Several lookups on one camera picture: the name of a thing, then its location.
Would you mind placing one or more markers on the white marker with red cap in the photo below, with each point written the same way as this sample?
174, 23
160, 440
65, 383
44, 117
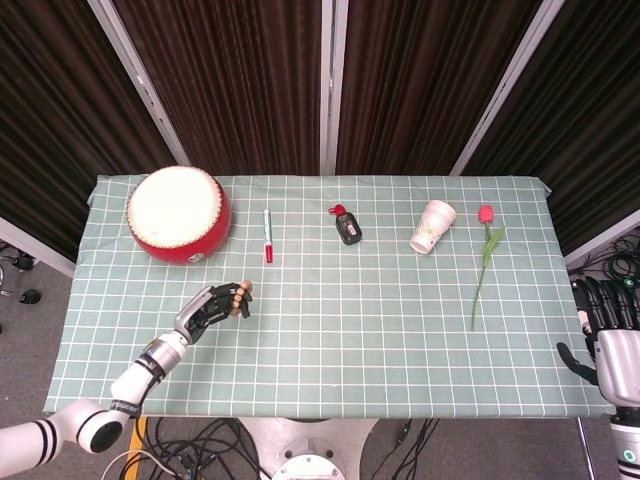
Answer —
268, 240

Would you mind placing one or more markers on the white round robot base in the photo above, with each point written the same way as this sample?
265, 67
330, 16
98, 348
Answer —
305, 445

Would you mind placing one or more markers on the grey metal table leg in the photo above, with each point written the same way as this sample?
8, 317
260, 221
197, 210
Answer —
586, 450

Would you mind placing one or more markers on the black caster wheel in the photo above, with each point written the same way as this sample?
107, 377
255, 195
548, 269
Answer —
30, 296

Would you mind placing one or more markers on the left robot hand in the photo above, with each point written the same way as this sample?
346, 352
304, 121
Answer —
197, 312

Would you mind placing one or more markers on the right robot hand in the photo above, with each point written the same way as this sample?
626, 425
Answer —
622, 365

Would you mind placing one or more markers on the red drum with white skin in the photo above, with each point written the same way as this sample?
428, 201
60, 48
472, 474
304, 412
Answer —
175, 210

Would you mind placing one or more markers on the black ink bottle red cap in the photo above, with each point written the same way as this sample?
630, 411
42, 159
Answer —
350, 230

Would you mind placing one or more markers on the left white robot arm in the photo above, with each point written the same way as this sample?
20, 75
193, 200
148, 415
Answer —
135, 382

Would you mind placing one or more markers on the black power strip with lights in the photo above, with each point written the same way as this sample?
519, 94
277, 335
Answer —
629, 283

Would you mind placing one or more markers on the grey screen bottom rail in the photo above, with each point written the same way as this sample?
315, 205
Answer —
35, 245
605, 237

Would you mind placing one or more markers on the dark brown ribbed screen panel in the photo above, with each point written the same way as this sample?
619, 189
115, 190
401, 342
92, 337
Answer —
50, 125
235, 90
415, 90
595, 125

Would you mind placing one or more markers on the yellow floor tape strip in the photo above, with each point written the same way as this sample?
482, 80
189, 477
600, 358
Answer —
140, 435

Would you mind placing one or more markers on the green checked tablecloth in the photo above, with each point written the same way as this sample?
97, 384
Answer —
350, 350

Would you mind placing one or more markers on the white paper cup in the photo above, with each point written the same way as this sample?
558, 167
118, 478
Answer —
432, 225

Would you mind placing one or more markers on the red artificial tulip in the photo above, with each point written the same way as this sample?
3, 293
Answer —
485, 214

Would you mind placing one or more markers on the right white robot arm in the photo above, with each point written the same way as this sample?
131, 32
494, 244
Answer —
627, 440

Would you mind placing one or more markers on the grey screen frame post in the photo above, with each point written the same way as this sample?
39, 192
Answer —
505, 85
145, 92
332, 100

